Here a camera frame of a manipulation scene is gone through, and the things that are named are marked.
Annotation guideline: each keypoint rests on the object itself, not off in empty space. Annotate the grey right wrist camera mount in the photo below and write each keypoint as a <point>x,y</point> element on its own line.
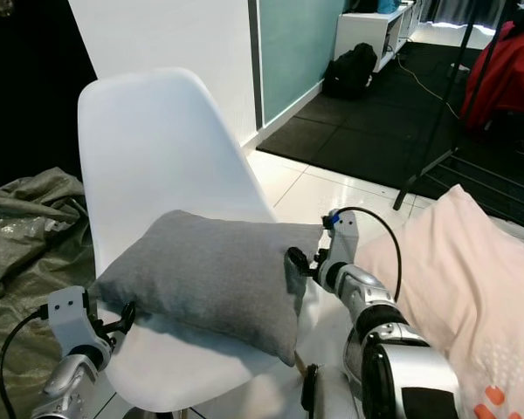
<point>345,237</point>

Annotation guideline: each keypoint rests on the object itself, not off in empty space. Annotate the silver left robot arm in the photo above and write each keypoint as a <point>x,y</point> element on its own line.
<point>65,393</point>

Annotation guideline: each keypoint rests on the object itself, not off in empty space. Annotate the pink pillow with orange dots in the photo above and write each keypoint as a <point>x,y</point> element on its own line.
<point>472,279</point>

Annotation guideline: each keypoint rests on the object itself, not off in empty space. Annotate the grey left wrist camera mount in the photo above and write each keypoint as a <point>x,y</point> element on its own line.
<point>72,316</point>

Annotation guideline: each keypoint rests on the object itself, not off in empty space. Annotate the white low shelf unit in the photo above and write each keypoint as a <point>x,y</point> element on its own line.
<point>362,35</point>

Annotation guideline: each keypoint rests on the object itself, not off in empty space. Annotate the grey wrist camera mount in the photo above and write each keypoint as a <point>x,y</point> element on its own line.
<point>345,237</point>
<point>72,316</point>

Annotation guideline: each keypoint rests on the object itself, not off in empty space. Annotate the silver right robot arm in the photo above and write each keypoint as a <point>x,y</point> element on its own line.
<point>371,297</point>

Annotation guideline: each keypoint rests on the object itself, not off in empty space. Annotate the black metal clothes rack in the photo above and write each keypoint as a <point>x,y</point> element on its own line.
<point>419,179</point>

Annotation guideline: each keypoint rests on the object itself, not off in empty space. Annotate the white plastic shell chair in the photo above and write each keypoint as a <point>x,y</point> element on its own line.
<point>157,157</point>

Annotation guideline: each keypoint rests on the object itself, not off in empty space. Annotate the grey pillow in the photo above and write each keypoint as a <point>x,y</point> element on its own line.
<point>210,279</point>

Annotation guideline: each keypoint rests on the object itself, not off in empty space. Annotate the red cloth covered table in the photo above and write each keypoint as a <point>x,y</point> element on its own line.
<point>511,78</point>

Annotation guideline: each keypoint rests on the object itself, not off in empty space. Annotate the black backpack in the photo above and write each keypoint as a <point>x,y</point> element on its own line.
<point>349,70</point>

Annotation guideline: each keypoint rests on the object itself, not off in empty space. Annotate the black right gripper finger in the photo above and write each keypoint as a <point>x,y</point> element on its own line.
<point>299,264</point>

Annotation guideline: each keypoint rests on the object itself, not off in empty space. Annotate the grey-green woven sack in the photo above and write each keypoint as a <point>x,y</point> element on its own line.
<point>26,253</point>

